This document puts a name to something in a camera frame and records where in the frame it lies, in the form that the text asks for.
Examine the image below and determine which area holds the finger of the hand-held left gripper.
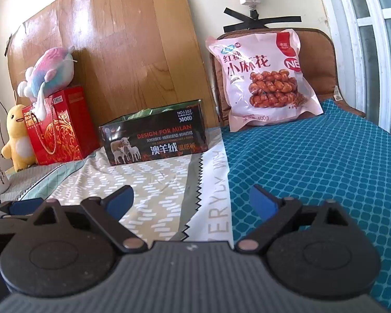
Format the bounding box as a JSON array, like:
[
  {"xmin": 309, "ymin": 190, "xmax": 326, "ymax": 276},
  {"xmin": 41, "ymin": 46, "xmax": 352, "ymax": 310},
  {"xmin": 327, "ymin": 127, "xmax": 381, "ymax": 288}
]
[{"xmin": 0, "ymin": 198, "xmax": 48, "ymax": 217}]

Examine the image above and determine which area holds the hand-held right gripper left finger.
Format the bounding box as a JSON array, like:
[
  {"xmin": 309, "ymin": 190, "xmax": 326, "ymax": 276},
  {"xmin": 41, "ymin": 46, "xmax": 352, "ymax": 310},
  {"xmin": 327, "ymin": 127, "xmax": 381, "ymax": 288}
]
[{"xmin": 28, "ymin": 185, "xmax": 149, "ymax": 254}]

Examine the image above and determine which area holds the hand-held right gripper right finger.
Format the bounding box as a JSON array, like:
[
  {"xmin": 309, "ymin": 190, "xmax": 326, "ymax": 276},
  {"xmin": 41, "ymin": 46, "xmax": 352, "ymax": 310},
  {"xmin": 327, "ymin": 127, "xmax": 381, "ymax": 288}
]
[{"xmin": 235, "ymin": 184, "xmax": 354, "ymax": 254}]

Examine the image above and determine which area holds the black box with sheep picture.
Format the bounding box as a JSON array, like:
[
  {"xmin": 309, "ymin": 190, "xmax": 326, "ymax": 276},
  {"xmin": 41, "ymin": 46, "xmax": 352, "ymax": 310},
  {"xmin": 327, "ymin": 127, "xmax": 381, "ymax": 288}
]
[{"xmin": 98, "ymin": 98, "xmax": 210, "ymax": 166}]

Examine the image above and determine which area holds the patterned bedsheet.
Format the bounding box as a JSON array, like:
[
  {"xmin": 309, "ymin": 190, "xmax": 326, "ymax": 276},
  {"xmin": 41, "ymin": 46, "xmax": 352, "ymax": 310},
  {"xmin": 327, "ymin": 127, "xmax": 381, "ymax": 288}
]
[{"xmin": 0, "ymin": 127, "xmax": 235, "ymax": 245}]

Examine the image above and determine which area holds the teal checked mat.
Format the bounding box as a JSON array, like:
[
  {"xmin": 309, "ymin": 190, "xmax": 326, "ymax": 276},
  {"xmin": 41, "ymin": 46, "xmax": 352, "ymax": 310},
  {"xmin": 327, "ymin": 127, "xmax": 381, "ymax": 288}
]
[{"xmin": 222, "ymin": 98, "xmax": 391, "ymax": 312}]

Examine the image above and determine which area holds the yellow plush duck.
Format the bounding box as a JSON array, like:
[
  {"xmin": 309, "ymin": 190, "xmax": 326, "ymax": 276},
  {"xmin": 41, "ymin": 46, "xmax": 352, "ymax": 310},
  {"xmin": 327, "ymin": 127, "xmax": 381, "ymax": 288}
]
[{"xmin": 1, "ymin": 104, "xmax": 38, "ymax": 172}]

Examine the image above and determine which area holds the red gift bag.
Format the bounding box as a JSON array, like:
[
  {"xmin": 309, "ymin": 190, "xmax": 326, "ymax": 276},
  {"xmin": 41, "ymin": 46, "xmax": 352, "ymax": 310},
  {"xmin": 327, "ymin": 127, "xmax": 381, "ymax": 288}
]
[{"xmin": 22, "ymin": 85, "xmax": 100, "ymax": 166}]

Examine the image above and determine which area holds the pink snack bag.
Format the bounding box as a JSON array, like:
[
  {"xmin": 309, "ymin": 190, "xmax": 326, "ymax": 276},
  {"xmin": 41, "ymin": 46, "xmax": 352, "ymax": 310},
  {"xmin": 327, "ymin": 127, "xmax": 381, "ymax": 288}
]
[{"xmin": 206, "ymin": 29, "xmax": 324, "ymax": 133}]

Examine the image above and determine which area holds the pastel plush toy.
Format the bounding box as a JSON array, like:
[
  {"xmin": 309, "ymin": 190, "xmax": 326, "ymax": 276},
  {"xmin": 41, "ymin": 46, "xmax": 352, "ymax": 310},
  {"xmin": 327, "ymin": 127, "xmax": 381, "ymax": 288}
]
[{"xmin": 17, "ymin": 46, "xmax": 76, "ymax": 118}]

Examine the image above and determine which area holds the brown cushion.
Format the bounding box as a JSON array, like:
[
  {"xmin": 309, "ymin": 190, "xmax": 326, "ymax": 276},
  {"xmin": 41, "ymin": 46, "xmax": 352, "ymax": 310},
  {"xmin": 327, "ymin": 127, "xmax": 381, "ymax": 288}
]
[{"xmin": 209, "ymin": 28, "xmax": 367, "ymax": 128}]

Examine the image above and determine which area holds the wooden board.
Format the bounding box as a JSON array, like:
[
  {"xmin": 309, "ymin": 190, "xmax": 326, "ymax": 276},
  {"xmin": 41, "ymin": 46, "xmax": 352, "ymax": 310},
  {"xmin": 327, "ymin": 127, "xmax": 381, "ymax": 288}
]
[{"xmin": 7, "ymin": 0, "xmax": 222, "ymax": 137}]

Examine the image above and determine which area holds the black tape cross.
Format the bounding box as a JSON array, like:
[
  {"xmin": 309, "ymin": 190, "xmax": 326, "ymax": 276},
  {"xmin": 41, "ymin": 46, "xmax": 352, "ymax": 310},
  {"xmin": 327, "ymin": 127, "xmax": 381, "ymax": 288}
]
[{"xmin": 224, "ymin": 7, "xmax": 302, "ymax": 28}]

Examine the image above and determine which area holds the white window frame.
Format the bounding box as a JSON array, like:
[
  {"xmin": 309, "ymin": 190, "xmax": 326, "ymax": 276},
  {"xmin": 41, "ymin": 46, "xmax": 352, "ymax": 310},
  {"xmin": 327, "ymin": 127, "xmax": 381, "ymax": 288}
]
[{"xmin": 313, "ymin": 0, "xmax": 391, "ymax": 144}]

